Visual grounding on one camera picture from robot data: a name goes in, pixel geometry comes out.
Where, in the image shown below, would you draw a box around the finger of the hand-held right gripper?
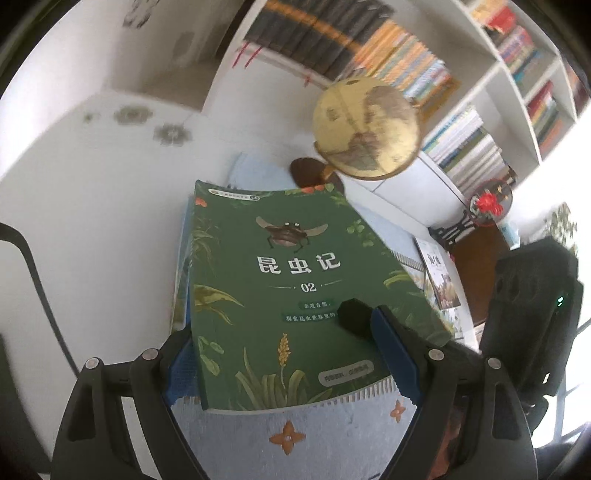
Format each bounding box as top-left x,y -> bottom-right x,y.
338,298 -> 376,341

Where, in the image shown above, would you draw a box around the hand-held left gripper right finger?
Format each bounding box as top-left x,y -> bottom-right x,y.
372,305 -> 539,480

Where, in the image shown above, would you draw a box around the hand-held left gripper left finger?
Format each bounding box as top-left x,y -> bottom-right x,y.
50,330 -> 208,480

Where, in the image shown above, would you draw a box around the white rabbit cover book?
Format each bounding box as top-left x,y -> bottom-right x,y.
414,237 -> 462,310

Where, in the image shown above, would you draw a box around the stack of thin books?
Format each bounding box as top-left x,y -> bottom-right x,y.
171,194 -> 195,333

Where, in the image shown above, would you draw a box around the green beetle cover book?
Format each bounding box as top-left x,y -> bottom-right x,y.
191,179 -> 455,412

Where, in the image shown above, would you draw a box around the brown wooden cabinet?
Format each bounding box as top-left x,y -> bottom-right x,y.
450,224 -> 513,324

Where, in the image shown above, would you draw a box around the green potted plant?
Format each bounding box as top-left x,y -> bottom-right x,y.
545,200 -> 578,252

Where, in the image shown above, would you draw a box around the blue patterned table mat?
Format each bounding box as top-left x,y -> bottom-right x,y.
171,152 -> 478,480

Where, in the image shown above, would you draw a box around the red flower fan ornament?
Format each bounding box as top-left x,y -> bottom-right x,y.
427,178 -> 514,252

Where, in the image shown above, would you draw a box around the white bookshelf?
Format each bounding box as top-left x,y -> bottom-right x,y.
203,0 -> 591,222

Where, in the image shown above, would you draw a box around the yellow globe on wooden stand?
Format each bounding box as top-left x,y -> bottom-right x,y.
290,76 -> 422,195

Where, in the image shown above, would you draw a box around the row of red spines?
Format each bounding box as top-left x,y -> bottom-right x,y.
471,0 -> 591,158

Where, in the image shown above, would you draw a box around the row of orange paperback spines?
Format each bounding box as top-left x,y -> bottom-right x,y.
353,21 -> 462,107

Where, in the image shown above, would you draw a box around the red bookmark tassels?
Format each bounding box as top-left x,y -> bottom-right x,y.
233,41 -> 315,88

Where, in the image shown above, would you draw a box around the row of dark hardcover volumes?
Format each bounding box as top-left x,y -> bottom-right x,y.
242,0 -> 393,79

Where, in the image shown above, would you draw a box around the black cable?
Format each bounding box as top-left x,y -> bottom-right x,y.
0,222 -> 81,374

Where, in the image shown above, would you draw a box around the wall switch plate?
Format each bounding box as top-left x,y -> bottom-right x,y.
175,30 -> 198,58

